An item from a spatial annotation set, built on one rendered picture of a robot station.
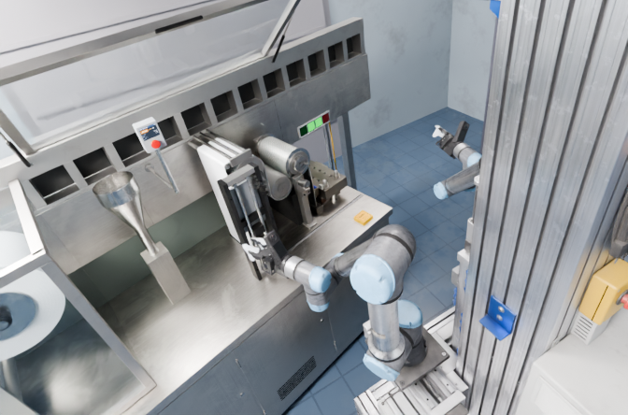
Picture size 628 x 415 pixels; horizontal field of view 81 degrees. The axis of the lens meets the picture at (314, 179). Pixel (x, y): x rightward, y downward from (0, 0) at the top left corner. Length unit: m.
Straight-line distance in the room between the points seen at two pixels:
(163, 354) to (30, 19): 2.28
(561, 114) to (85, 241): 1.69
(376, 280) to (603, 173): 0.51
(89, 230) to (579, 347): 1.71
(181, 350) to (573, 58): 1.52
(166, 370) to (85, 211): 0.70
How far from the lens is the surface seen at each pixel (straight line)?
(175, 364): 1.64
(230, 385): 1.82
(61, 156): 1.67
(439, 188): 1.69
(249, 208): 1.54
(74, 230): 1.79
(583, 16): 0.71
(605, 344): 1.21
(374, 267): 0.94
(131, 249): 1.91
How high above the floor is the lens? 2.18
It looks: 35 degrees down
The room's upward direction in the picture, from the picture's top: 11 degrees counter-clockwise
